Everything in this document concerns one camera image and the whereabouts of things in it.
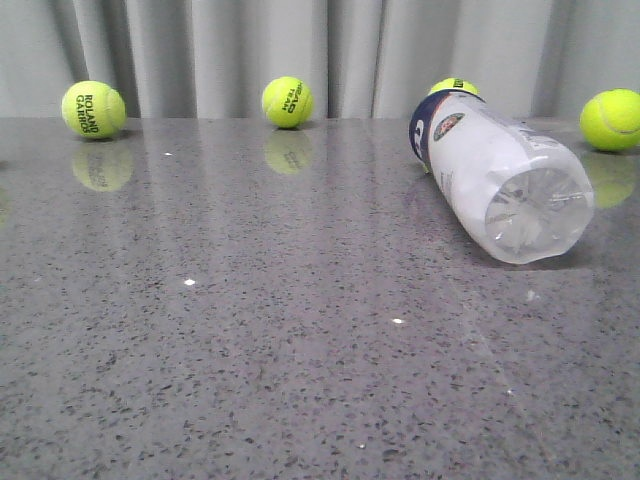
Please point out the white plastic tennis ball can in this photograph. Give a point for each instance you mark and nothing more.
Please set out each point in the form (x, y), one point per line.
(520, 194)

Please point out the Head Team tennis ball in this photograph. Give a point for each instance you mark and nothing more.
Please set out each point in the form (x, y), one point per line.
(287, 102)

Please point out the Wilson tennis ball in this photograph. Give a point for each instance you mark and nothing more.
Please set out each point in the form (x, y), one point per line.
(454, 83)

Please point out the Roland Garros tennis ball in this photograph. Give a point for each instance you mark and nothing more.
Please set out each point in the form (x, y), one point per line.
(93, 110)

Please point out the plain yellow tennis ball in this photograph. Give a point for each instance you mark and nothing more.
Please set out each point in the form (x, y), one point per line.
(609, 121)

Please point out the grey pleated curtain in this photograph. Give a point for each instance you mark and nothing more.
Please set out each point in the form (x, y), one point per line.
(361, 59)

